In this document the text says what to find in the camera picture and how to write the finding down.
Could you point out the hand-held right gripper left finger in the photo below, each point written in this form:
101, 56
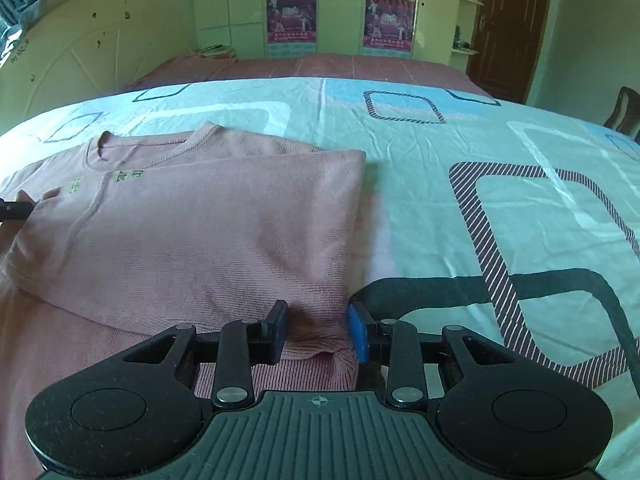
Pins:
278, 332

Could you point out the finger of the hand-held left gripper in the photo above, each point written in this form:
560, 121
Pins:
15, 210

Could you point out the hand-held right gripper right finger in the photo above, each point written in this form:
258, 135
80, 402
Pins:
359, 332

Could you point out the pink knit sweater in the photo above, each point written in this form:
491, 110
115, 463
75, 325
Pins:
200, 240

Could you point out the cream round headboard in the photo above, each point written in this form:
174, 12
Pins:
85, 55

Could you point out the patterned light blue bed sheet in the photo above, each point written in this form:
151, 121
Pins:
450, 130

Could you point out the stack of papers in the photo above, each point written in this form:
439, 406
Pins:
215, 51

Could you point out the dark brown wooden door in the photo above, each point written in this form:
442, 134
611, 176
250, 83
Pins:
510, 25

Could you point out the dark wooden chair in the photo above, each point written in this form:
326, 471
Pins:
622, 110

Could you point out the white wall shelf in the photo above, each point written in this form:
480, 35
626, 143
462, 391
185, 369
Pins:
465, 51
472, 1

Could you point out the wall poster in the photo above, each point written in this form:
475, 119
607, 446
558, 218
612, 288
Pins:
292, 17
389, 22

